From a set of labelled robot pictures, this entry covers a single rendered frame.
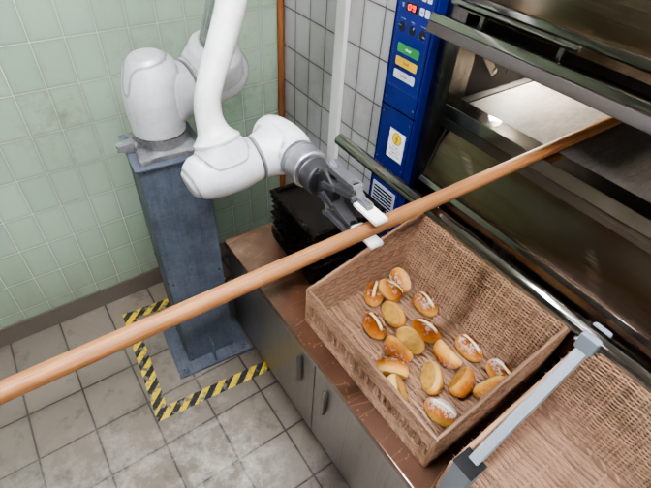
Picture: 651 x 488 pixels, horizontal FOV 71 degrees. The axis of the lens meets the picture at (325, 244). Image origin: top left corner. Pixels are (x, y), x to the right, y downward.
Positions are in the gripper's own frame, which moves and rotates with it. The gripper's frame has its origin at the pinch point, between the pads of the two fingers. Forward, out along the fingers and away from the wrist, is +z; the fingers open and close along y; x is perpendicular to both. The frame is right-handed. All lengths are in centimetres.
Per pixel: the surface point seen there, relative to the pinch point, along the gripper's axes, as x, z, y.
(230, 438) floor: 26, -30, 120
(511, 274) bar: -16.6, 21.6, 3.1
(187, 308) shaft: 36.7, 1.5, -0.3
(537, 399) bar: -8.2, 38.6, 13.7
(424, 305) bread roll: -37, -8, 57
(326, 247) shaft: 10.7, 1.3, -0.4
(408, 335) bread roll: -24, -1, 56
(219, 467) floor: 34, -23, 120
